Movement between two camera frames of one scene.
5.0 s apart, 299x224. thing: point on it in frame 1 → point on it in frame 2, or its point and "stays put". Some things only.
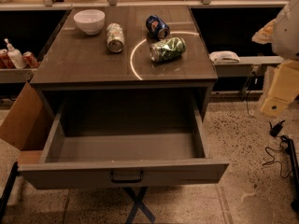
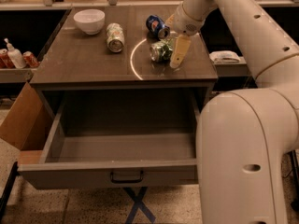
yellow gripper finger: x=263 y=35 → x=170 y=20
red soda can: x=30 y=60 stays put
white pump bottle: x=16 y=56 stays put
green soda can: x=167 y=49 stays put
